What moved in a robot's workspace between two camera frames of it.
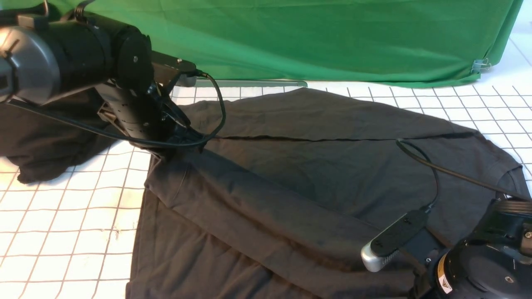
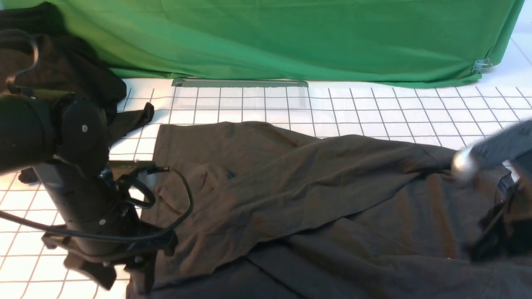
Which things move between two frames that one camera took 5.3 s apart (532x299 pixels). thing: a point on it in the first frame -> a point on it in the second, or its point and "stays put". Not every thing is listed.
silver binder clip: [480, 64] stays put
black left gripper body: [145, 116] -> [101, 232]
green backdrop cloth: [415, 42] stays put
